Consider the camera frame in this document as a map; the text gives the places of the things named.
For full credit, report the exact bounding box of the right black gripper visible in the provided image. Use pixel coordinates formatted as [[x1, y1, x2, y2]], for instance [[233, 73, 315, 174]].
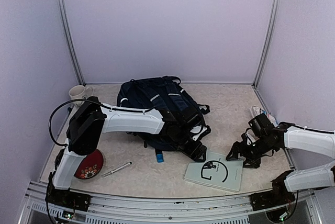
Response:
[[226, 135, 275, 168]]

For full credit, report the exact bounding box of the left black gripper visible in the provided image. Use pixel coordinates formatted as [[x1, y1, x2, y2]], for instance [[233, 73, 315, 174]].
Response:
[[173, 127, 208, 162]]

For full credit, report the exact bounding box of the grey white book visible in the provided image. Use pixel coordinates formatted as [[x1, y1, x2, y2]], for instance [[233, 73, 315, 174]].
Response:
[[184, 151, 243, 192]]

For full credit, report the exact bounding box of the navy blue student backpack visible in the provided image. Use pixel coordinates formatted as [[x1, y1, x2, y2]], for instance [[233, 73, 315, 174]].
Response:
[[117, 76, 210, 152]]

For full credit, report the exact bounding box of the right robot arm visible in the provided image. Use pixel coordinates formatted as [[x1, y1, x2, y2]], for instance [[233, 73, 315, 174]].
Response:
[[226, 114, 334, 211]]

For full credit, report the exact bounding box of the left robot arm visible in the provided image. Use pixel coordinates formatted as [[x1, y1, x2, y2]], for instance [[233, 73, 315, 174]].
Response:
[[45, 96, 210, 211]]

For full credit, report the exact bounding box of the black and blue stamp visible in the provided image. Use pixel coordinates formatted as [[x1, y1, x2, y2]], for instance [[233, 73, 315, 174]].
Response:
[[155, 149, 164, 163]]

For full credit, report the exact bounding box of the colourful comic booklet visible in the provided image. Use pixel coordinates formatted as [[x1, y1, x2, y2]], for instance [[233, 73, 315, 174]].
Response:
[[250, 106, 278, 126]]

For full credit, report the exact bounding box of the clear plastic syringe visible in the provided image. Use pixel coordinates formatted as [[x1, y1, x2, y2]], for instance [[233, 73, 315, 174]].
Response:
[[102, 162, 132, 178]]

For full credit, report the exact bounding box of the red floral plate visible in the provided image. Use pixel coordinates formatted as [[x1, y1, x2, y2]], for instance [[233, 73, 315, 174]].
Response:
[[74, 149, 104, 180]]

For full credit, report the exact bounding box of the white patterned ceramic cup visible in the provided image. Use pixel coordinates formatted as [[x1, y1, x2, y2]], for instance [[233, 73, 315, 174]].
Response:
[[69, 85, 94, 100]]

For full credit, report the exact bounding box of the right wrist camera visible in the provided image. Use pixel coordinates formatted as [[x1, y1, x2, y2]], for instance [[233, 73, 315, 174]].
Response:
[[241, 128, 256, 146]]

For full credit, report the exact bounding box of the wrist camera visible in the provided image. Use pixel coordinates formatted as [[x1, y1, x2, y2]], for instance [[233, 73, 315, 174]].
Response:
[[241, 128, 256, 146], [190, 126, 211, 141]]

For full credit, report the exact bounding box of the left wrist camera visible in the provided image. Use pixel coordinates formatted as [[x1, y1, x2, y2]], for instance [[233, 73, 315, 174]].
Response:
[[190, 126, 211, 141]]

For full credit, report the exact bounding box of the front aluminium rail base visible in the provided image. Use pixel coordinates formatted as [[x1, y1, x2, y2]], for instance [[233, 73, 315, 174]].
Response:
[[14, 182, 326, 223]]

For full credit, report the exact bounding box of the right aluminium frame post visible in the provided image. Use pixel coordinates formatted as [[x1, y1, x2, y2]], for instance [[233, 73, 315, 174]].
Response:
[[252, 0, 280, 89]]

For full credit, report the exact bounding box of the aluminium frame post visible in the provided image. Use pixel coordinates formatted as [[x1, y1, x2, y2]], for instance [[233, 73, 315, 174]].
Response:
[[57, 0, 86, 85], [252, 0, 280, 89]]

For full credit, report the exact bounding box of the left aluminium frame post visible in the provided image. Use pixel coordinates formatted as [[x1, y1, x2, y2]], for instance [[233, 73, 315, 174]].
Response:
[[57, 0, 86, 85]]

